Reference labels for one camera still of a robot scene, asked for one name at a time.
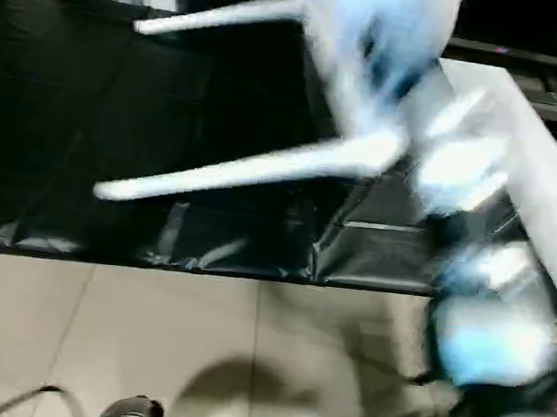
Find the black bar with red mark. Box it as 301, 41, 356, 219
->
445, 35, 557, 71

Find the dark left robot foot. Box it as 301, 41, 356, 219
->
97, 391, 168, 417

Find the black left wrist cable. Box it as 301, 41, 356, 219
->
0, 377, 94, 417

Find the black work mat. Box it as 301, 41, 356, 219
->
0, 0, 557, 318

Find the white plastic table leg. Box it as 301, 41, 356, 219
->
130, 0, 311, 55
91, 94, 413, 235

